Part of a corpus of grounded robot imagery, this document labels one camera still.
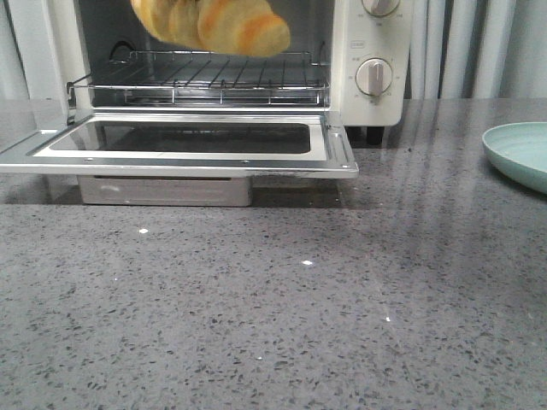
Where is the lower beige oven knob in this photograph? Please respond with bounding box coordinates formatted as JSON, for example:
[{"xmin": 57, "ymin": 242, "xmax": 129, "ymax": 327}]
[{"xmin": 356, "ymin": 58, "xmax": 393, "ymax": 97}]

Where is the golden croissant bread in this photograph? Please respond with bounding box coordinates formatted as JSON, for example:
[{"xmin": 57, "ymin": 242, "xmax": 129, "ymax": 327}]
[{"xmin": 131, "ymin": 0, "xmax": 291, "ymax": 57}]

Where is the upper beige oven knob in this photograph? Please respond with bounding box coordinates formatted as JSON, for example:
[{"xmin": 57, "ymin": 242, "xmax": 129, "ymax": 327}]
[{"xmin": 362, "ymin": 0, "xmax": 400, "ymax": 17}]

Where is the light green round plate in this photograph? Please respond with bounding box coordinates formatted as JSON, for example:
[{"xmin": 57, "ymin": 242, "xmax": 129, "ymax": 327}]
[{"xmin": 482, "ymin": 122, "xmax": 546, "ymax": 194}]

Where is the beige oven knob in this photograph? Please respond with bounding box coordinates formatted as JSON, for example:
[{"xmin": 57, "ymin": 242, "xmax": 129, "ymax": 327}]
[
  {"xmin": 362, "ymin": 0, "xmax": 400, "ymax": 17},
  {"xmin": 356, "ymin": 58, "xmax": 393, "ymax": 97}
]

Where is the metal wire oven rack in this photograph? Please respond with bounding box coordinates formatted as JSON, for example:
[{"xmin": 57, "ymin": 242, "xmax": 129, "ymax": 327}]
[{"xmin": 67, "ymin": 50, "xmax": 330, "ymax": 108}]

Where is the oven glass door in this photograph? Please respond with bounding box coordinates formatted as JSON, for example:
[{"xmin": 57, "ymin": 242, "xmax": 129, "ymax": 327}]
[{"xmin": 1, "ymin": 110, "xmax": 359, "ymax": 179}]

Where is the white Toshiba toaster oven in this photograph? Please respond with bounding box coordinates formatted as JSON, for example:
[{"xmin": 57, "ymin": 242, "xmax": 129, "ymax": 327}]
[{"xmin": 6, "ymin": 0, "xmax": 415, "ymax": 147}]

